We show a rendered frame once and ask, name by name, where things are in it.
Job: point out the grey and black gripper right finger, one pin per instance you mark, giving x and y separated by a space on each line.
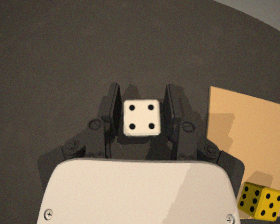
192 145

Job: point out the peach flat mat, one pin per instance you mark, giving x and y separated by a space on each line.
247 128

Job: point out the white die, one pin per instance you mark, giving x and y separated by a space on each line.
141 118

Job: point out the yellow die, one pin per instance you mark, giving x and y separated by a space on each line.
259 202

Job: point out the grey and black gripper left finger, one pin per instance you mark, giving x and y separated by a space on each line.
92 142

